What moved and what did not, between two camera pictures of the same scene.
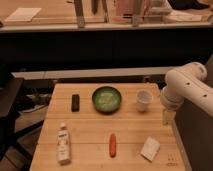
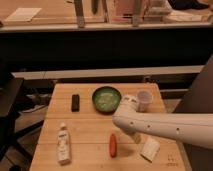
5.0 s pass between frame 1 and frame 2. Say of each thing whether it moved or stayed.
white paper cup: stayed
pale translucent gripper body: moved
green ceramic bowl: stayed
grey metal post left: stayed
